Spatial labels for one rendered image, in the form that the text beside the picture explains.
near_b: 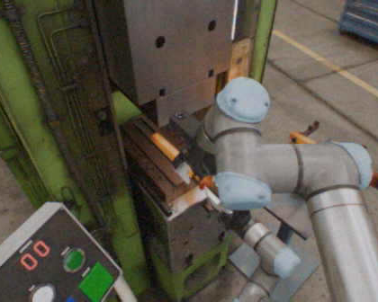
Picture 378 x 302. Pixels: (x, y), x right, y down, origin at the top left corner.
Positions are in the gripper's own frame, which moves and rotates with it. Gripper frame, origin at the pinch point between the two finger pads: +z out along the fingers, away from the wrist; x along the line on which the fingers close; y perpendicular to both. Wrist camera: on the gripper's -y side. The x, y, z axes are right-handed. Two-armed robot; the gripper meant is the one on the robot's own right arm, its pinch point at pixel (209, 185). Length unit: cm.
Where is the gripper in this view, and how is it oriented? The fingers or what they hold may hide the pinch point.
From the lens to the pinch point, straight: 101.6
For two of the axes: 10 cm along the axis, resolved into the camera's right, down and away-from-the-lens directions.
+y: 0.2, 7.2, 7.0
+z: -6.0, -5.5, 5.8
